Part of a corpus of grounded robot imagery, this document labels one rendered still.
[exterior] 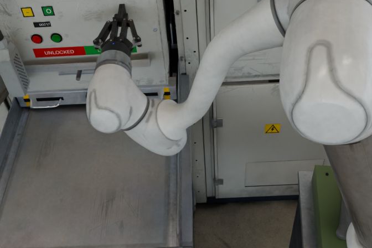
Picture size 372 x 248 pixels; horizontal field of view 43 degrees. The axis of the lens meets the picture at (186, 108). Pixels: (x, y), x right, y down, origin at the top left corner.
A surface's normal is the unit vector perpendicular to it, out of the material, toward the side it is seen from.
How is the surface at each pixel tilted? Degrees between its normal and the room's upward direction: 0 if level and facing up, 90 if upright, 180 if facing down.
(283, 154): 90
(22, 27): 90
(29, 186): 0
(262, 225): 0
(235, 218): 0
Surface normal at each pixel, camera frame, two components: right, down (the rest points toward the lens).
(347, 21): 0.03, -0.61
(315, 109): -0.22, 0.72
